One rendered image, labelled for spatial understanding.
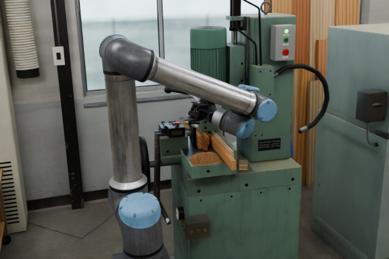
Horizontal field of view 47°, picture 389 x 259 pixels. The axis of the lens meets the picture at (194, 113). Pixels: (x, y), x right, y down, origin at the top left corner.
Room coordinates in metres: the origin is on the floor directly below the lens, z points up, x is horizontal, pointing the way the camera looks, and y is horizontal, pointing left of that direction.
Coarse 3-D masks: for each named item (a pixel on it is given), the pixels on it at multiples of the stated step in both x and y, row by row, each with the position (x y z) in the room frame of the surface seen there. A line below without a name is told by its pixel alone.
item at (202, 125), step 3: (201, 120) 2.12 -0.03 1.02; (204, 120) 2.12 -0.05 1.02; (201, 123) 2.12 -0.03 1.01; (204, 123) 2.12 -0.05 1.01; (207, 123) 2.12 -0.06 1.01; (198, 126) 2.18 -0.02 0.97; (201, 126) 2.12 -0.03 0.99; (204, 126) 2.12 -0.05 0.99; (207, 126) 2.12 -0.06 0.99; (210, 126) 2.13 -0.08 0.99; (201, 129) 2.12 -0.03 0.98; (204, 129) 2.12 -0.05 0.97; (207, 129) 2.12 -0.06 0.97; (210, 129) 2.13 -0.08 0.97; (213, 129) 2.13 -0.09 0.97; (216, 129) 2.13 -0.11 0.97
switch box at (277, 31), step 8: (288, 24) 2.12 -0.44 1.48; (272, 32) 2.09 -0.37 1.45; (280, 32) 2.06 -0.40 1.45; (288, 32) 2.07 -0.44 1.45; (272, 40) 2.09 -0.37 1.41; (280, 40) 2.06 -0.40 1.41; (288, 40) 2.07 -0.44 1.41; (272, 48) 2.09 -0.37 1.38; (280, 48) 2.06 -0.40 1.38; (288, 48) 2.07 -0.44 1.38; (272, 56) 2.09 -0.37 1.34; (280, 56) 2.06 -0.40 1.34; (288, 56) 2.07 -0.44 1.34
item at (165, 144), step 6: (162, 138) 2.04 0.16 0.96; (168, 138) 2.04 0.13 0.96; (174, 138) 2.05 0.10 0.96; (180, 138) 2.05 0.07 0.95; (186, 138) 2.06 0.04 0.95; (162, 144) 2.03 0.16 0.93; (168, 144) 2.04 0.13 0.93; (174, 144) 2.05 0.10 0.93; (180, 144) 2.05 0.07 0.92; (186, 144) 2.06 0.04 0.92; (162, 150) 2.03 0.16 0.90; (168, 150) 2.04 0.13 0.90; (174, 150) 2.05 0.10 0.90; (180, 150) 2.05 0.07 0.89; (162, 156) 2.03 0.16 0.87
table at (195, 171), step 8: (192, 144) 2.12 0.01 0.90; (184, 152) 2.01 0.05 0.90; (192, 152) 2.00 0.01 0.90; (200, 152) 2.00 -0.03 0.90; (216, 152) 2.00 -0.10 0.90; (168, 160) 2.02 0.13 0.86; (176, 160) 2.03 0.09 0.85; (184, 160) 1.98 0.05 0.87; (192, 168) 1.83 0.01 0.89; (200, 168) 1.84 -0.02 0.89; (208, 168) 1.85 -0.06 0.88; (216, 168) 1.86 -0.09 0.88; (224, 168) 1.86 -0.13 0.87; (192, 176) 1.83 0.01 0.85; (200, 176) 1.84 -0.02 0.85; (208, 176) 1.85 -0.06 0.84
